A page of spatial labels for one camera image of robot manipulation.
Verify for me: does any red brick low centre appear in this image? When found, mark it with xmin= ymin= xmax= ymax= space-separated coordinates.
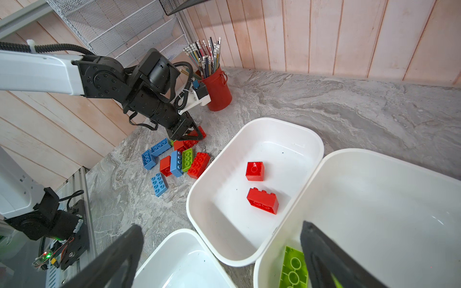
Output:
xmin=160 ymin=156 xmax=172 ymax=177

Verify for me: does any aluminium front rail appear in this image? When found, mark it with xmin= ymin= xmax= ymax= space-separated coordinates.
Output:
xmin=45 ymin=167 xmax=97 ymax=288

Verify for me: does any small red square brick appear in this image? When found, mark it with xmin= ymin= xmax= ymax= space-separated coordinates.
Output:
xmin=246 ymin=162 xmax=265 ymax=181

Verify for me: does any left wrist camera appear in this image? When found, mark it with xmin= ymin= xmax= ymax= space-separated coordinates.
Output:
xmin=178 ymin=80 xmax=211 ymax=115

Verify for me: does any blue long brick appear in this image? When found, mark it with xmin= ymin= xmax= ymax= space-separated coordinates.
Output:
xmin=141 ymin=138 xmax=171 ymax=170

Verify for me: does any red long brick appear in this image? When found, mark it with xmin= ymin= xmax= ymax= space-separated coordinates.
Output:
xmin=247 ymin=188 xmax=279 ymax=215

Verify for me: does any bundle of pencils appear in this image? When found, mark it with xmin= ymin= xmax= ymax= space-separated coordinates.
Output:
xmin=183 ymin=37 xmax=222 ymax=79

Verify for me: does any white bin rear left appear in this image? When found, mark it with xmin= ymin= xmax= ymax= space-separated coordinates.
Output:
xmin=186 ymin=118 xmax=324 ymax=267

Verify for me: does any white wire mesh shelf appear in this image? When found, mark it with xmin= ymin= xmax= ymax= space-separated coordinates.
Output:
xmin=48 ymin=0 xmax=190 ymax=67

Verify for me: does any blue brick centre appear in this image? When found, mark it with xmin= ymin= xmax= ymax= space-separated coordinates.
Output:
xmin=170 ymin=151 xmax=183 ymax=178

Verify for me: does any red pencil cup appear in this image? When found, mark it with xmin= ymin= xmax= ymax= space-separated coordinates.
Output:
xmin=201 ymin=67 xmax=232 ymax=112

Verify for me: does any white bin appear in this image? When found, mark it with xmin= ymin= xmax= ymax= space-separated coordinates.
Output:
xmin=253 ymin=149 xmax=461 ymax=288
xmin=186 ymin=118 xmax=324 ymax=267
xmin=132 ymin=229 xmax=235 ymax=288

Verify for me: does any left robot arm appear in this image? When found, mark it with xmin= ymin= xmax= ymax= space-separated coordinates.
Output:
xmin=1 ymin=41 xmax=205 ymax=141

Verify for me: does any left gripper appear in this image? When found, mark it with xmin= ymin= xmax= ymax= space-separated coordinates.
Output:
xmin=126 ymin=90 xmax=204 ymax=140

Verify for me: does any black corrugated cable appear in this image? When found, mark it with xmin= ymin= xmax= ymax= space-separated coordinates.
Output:
xmin=0 ymin=41 xmax=96 ymax=56

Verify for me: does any white bin front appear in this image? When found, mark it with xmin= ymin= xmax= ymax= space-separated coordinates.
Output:
xmin=132 ymin=229 xmax=235 ymax=288

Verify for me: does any white bin rear right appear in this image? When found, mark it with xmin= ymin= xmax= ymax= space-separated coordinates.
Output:
xmin=253 ymin=149 xmax=461 ymax=288

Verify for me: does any green brick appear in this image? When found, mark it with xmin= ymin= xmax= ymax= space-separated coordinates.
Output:
xmin=279 ymin=246 xmax=309 ymax=288
xmin=181 ymin=148 xmax=194 ymax=173

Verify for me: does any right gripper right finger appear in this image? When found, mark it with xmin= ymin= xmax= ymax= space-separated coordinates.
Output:
xmin=300 ymin=221 xmax=385 ymax=288

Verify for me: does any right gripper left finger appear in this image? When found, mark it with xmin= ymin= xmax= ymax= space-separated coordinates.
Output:
xmin=63 ymin=224 xmax=144 ymax=288

